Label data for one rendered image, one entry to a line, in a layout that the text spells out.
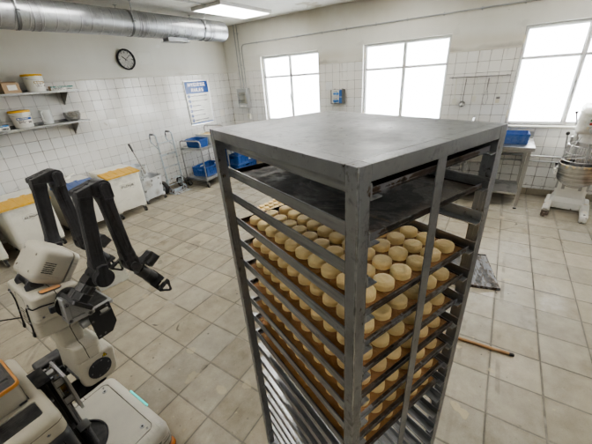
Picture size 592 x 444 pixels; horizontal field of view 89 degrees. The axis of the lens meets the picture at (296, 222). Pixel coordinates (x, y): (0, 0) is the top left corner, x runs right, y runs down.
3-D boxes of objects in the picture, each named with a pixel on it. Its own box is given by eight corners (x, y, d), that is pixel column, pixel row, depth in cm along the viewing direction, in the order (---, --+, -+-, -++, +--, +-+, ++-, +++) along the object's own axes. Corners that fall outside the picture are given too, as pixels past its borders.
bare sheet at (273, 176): (232, 173, 100) (232, 169, 99) (325, 151, 119) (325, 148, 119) (367, 242, 55) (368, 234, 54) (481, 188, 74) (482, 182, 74)
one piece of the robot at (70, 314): (68, 325, 120) (61, 300, 116) (62, 321, 122) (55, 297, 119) (95, 312, 128) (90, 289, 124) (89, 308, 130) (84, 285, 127)
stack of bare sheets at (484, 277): (499, 291, 283) (500, 288, 282) (452, 284, 295) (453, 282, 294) (485, 256, 334) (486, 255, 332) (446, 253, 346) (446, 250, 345)
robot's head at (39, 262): (27, 284, 117) (45, 247, 120) (8, 269, 128) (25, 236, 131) (67, 288, 130) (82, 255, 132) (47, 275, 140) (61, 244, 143)
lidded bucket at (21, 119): (33, 125, 421) (25, 109, 412) (40, 126, 409) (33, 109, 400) (11, 129, 403) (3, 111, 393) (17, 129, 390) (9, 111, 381)
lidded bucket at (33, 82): (44, 91, 425) (38, 74, 416) (52, 90, 413) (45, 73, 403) (24, 92, 407) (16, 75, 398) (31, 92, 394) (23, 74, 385)
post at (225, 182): (267, 442, 168) (209, 129, 93) (272, 439, 169) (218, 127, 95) (270, 447, 166) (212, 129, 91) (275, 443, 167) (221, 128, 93)
